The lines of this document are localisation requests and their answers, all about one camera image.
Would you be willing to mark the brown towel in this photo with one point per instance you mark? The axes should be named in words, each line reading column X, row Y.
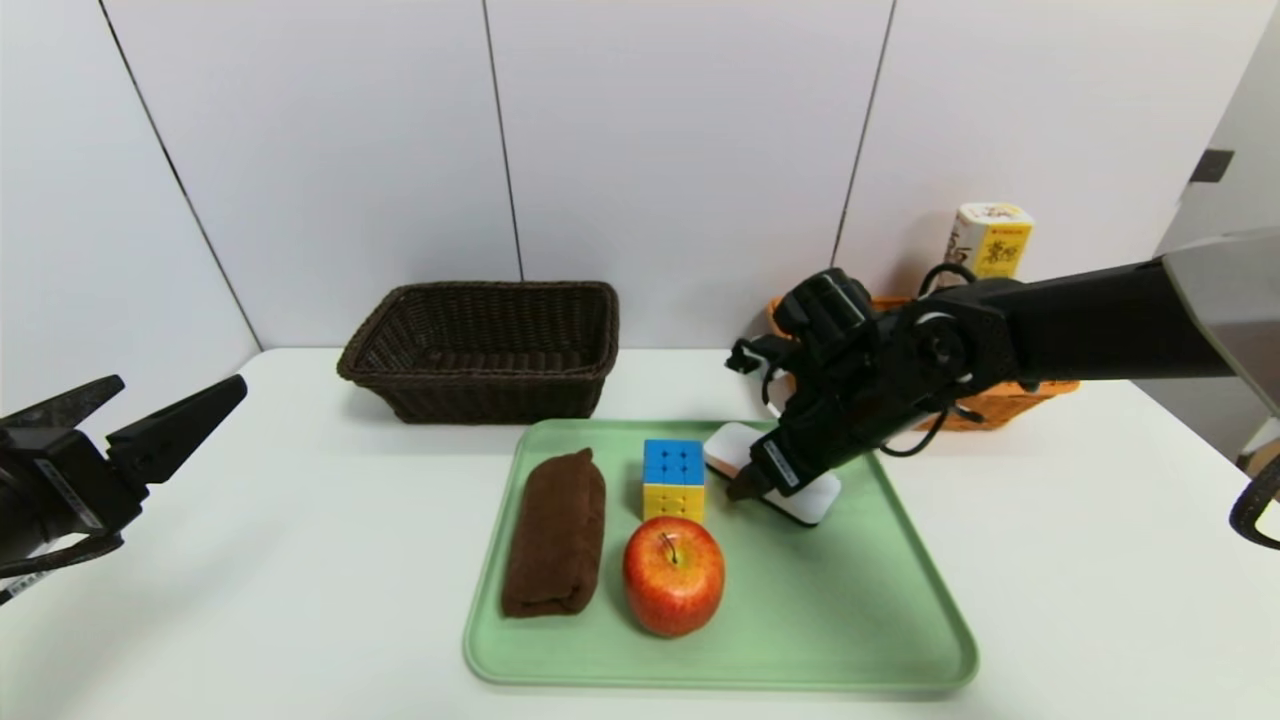
column 555, row 530

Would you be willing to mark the white board eraser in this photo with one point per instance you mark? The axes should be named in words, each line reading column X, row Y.
column 818, row 498

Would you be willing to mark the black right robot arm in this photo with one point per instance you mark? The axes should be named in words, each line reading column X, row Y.
column 1080, row 320

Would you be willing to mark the black wall bracket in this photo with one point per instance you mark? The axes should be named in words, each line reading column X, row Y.
column 1212, row 166

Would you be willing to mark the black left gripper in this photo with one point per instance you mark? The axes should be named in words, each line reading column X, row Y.
column 72, row 486

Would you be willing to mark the white background object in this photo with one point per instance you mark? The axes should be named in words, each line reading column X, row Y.
column 1265, row 438

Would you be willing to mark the red apple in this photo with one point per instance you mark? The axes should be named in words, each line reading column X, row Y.
column 672, row 580

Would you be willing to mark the orange wicker basket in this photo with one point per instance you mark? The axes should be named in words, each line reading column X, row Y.
column 1010, row 410

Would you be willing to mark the light green plastic tray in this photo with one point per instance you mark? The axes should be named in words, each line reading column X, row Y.
column 800, row 610

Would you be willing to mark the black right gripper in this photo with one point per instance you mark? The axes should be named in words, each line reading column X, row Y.
column 779, row 470

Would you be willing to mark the colourful puzzle cube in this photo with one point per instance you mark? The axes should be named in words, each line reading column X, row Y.
column 672, row 480

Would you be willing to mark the dark brown wicker basket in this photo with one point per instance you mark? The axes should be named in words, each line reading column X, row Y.
column 480, row 395

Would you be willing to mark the yellow crisps box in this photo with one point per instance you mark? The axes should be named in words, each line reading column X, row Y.
column 990, row 240

